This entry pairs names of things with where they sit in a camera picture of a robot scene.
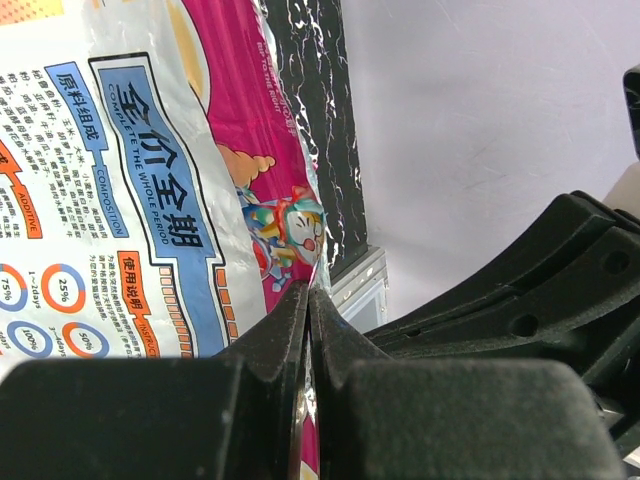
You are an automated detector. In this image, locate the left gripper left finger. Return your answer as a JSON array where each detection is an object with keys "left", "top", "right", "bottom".
[{"left": 1, "top": 282, "right": 309, "bottom": 479}]

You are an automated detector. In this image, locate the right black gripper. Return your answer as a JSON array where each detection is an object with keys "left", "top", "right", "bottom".
[{"left": 368, "top": 192, "right": 639, "bottom": 450}]

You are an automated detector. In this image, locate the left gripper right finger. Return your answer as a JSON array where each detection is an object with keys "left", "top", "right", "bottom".
[{"left": 308, "top": 289, "right": 625, "bottom": 479}]

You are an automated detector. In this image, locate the pink pet food bag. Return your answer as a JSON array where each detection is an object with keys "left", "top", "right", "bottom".
[{"left": 0, "top": 0, "right": 351, "bottom": 480}]

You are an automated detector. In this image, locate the aluminium frame rail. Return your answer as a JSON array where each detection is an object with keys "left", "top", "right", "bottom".
[{"left": 331, "top": 246, "right": 389, "bottom": 333}]

